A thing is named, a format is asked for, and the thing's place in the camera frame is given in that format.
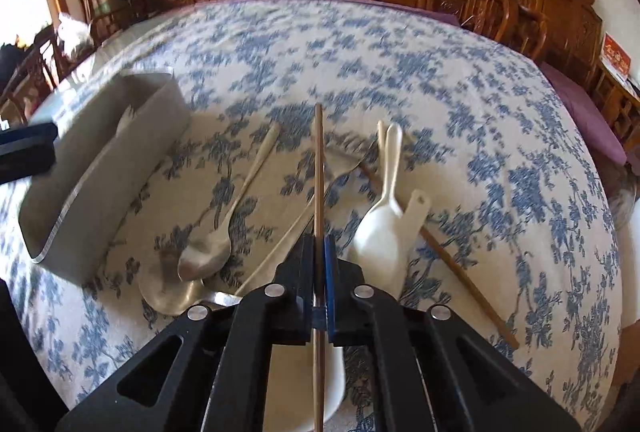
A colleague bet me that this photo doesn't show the white rice paddle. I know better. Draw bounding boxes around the white rice paddle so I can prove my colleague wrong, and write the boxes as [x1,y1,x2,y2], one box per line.
[269,189,432,431]

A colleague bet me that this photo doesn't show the red wall calendar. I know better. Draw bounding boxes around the red wall calendar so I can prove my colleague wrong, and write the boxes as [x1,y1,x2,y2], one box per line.
[599,32,632,80]

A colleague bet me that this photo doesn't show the grey utensil box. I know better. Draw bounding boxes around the grey utensil box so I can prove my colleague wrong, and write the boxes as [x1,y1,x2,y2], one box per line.
[18,68,192,285]

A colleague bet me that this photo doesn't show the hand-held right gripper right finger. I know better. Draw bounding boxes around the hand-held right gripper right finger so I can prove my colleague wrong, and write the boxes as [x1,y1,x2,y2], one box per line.
[323,234,583,432]

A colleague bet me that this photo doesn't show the white rice scoop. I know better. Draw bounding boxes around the white rice scoop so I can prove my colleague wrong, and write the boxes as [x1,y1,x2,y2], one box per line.
[349,122,417,300]

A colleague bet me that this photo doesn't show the large metal ladle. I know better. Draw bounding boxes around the large metal ladle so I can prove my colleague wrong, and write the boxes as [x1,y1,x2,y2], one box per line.
[138,249,243,317]

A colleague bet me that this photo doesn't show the metal spoon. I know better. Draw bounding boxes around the metal spoon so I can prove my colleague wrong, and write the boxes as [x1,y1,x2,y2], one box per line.
[177,126,281,282]

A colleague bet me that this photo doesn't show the white plastic bag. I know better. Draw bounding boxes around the white plastic bag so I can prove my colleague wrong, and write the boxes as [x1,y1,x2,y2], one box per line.
[56,12,95,50]

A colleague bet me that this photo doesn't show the light brown chopstick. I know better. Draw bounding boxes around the light brown chopstick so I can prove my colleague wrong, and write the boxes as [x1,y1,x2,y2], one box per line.
[357,161,521,349]

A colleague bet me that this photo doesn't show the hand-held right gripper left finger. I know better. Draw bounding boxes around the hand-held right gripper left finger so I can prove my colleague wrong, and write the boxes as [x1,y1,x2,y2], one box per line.
[55,234,317,432]

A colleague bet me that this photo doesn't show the blue floral tablecloth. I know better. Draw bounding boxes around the blue floral tablecloth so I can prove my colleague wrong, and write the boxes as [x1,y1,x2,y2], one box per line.
[0,0,626,432]

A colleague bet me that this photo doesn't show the dark wooden chair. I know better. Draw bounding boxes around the dark wooden chair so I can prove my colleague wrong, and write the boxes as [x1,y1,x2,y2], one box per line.
[0,27,71,123]

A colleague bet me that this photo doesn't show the wooden armchair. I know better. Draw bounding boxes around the wooden armchair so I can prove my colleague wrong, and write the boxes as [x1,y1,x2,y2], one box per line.
[467,0,548,60]

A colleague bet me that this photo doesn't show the dark brown chopstick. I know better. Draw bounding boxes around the dark brown chopstick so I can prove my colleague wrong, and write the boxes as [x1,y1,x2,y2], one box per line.
[313,103,327,432]

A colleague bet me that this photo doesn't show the clear plastic bag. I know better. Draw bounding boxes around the clear plastic bag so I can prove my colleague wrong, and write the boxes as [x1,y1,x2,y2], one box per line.
[602,159,640,233]

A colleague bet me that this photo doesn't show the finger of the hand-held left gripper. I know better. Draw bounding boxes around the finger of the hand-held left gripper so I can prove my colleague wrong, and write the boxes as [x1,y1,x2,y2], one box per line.
[0,122,59,186]

